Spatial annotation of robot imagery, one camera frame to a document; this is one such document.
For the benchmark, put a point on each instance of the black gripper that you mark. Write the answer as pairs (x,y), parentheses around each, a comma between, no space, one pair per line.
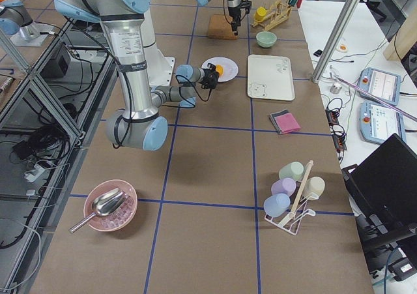
(233,12)
(207,75)

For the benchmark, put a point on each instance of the orange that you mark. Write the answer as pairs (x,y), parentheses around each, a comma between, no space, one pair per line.
(219,69)

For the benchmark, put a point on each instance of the white plate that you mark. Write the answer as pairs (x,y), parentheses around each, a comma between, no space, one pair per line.
(229,68)

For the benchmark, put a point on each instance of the cream bear tray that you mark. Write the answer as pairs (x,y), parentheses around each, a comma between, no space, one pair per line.
(270,77)

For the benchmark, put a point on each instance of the wooden cutting board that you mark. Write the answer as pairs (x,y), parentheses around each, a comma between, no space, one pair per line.
(219,27)

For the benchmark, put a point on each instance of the yellow mug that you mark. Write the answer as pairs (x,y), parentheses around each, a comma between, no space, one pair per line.
(260,14)

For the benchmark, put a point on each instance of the green bowl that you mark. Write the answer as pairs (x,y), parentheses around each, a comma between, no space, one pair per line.
(266,39)

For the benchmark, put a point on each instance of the wooden dish rack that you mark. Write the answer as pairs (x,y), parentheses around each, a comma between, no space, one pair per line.
(277,13)

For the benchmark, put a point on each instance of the pink and grey cloths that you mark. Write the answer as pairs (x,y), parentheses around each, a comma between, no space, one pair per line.
(284,122)

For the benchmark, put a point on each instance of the fried egg toy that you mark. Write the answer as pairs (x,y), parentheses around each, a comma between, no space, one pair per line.
(342,48)

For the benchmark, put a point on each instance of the metal cylinder weight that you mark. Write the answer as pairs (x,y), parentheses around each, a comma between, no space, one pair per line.
(336,88)

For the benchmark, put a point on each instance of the green cup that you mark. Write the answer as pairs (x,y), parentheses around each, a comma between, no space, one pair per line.
(293,170)

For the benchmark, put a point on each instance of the purple cup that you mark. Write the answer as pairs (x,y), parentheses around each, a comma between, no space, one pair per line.
(284,186)

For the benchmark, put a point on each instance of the blue cup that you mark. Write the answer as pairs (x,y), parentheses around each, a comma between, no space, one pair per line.
(276,204)

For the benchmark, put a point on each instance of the cream cup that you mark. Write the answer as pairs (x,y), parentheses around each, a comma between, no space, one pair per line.
(314,185)

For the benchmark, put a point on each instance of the reacher grabber stick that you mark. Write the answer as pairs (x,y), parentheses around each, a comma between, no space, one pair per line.
(373,98)

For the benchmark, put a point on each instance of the far blue teach pendant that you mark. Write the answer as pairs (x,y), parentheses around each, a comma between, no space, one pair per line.
(381,84)

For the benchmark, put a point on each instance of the blue teach pendant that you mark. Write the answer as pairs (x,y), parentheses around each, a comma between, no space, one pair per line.
(381,84)
(378,123)

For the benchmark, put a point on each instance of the metal scoop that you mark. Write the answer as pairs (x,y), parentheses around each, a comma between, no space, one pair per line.
(104,205)

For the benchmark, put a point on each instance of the near blue teach pendant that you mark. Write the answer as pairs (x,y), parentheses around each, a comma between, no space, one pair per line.
(378,123)

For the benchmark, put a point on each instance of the white cup rack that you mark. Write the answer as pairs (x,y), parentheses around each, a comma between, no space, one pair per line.
(290,221)

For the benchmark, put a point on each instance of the pink bowl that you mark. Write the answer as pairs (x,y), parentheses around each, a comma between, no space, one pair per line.
(123,208)

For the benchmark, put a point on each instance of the black laptop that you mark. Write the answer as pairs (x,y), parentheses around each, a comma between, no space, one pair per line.
(383,186)

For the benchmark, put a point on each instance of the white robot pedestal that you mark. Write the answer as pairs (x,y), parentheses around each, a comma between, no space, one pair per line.
(159,67)

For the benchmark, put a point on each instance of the aluminium frame post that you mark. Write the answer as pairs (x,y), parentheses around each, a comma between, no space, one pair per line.
(341,23)

